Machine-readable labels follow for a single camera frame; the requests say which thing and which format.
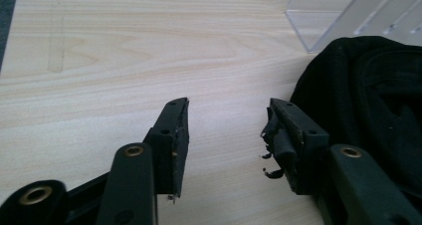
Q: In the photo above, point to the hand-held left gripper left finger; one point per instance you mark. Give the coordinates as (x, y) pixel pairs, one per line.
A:
(169, 142)

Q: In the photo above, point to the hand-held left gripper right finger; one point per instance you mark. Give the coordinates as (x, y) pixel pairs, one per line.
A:
(295, 142)

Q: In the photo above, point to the black cloth garment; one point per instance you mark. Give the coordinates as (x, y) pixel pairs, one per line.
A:
(368, 112)

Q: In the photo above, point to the clear acrylic rack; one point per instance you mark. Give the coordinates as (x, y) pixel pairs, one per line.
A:
(355, 12)

